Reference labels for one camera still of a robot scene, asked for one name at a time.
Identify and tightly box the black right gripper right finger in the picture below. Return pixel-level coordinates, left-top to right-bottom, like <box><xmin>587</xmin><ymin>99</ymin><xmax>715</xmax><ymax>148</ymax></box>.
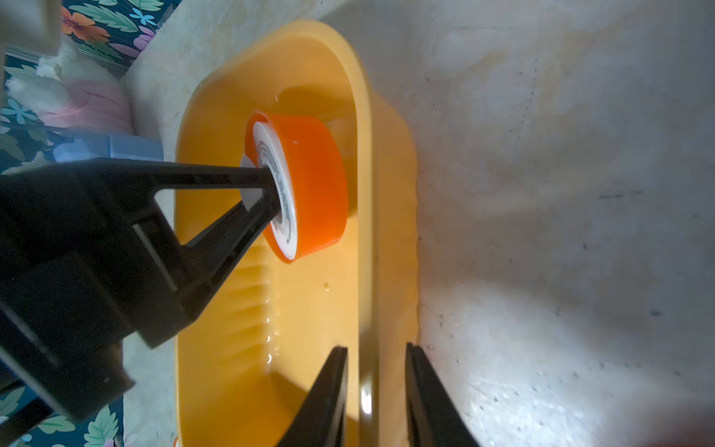
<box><xmin>405</xmin><ymin>343</ymin><xmax>479</xmax><ymax>447</ymax></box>

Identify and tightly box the white plush teddy bear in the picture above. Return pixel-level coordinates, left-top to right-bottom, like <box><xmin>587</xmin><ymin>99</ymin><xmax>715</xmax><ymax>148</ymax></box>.
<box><xmin>6</xmin><ymin>37</ymin><xmax>134</xmax><ymax>135</ymax></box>

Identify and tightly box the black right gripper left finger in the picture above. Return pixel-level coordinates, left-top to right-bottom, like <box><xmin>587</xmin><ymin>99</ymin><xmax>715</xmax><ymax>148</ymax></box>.
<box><xmin>277</xmin><ymin>346</ymin><xmax>348</xmax><ymax>447</ymax></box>

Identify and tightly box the yellow plastic storage box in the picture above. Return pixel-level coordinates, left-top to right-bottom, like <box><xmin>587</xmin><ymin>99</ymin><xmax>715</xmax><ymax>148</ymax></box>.
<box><xmin>176</xmin><ymin>20</ymin><xmax>419</xmax><ymax>446</ymax></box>

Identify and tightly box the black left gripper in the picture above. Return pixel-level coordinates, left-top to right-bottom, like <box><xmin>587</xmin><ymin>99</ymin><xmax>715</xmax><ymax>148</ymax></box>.
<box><xmin>1</xmin><ymin>158</ymin><xmax>280</xmax><ymax>420</ymax></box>

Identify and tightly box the orange sealing tape roll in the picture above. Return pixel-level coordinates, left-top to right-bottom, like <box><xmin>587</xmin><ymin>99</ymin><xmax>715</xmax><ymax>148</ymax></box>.
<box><xmin>241</xmin><ymin>111</ymin><xmax>349</xmax><ymax>264</ymax></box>

